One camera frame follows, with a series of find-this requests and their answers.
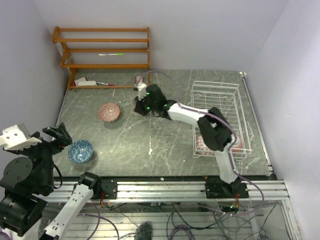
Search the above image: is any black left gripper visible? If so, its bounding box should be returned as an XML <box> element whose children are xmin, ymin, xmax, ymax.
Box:
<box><xmin>2</xmin><ymin>120</ymin><xmax>71</xmax><ymax>190</ymax></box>

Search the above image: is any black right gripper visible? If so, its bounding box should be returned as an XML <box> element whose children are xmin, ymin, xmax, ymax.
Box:
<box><xmin>135</xmin><ymin>92</ymin><xmax>159</xmax><ymax>116</ymax></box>

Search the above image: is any white bowl red diamond outside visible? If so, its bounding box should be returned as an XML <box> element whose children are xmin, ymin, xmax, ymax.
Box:
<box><xmin>195</xmin><ymin>136</ymin><xmax>214</xmax><ymax>156</ymax></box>

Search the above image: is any red diamond pattern bowl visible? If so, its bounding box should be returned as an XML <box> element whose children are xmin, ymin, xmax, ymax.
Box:
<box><xmin>231</xmin><ymin>135</ymin><xmax>243</xmax><ymax>153</ymax></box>

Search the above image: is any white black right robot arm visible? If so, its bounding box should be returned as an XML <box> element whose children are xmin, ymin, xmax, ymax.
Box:
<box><xmin>133</xmin><ymin>82</ymin><xmax>241</xmax><ymax>198</ymax></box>

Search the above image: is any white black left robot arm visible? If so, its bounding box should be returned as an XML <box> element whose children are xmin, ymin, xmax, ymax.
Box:
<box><xmin>0</xmin><ymin>122</ymin><xmax>102</xmax><ymax>240</ymax></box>

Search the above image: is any wooden shelf rack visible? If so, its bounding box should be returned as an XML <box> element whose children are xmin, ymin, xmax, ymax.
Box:
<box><xmin>51</xmin><ymin>26</ymin><xmax>151</xmax><ymax>90</ymax></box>

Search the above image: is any blue swirl pattern bowl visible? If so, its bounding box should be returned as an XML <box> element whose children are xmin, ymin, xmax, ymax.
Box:
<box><xmin>68</xmin><ymin>140</ymin><xmax>94</xmax><ymax>164</ymax></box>

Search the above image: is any red white small box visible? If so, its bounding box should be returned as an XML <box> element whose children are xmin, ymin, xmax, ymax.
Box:
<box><xmin>135</xmin><ymin>76</ymin><xmax>144</xmax><ymax>86</ymax></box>

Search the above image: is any red drop pattern bowl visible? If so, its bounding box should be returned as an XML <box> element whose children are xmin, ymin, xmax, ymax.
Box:
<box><xmin>98</xmin><ymin>103</ymin><xmax>121</xmax><ymax>123</ymax></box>

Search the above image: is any pink white marker pen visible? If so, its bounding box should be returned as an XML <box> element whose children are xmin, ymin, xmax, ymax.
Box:
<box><xmin>96</xmin><ymin>81</ymin><xmax>115</xmax><ymax>87</ymax></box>

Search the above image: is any green white marker pen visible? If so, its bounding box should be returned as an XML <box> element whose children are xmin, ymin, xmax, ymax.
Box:
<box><xmin>98</xmin><ymin>52</ymin><xmax>124</xmax><ymax>56</ymax></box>

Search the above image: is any white eraser block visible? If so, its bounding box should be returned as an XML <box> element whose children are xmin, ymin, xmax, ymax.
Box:
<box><xmin>77</xmin><ymin>80</ymin><xmax>98</xmax><ymax>87</ymax></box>

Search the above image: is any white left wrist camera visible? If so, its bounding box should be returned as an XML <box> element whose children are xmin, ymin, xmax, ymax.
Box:
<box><xmin>0</xmin><ymin>124</ymin><xmax>42</xmax><ymax>151</ymax></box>

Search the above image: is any white wire dish rack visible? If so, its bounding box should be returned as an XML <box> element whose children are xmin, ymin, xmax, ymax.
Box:
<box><xmin>190</xmin><ymin>81</ymin><xmax>252</xmax><ymax>160</ymax></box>

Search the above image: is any aluminium rail base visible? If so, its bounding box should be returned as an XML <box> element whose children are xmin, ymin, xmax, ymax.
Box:
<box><xmin>47</xmin><ymin>178</ymin><xmax>291</xmax><ymax>203</ymax></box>

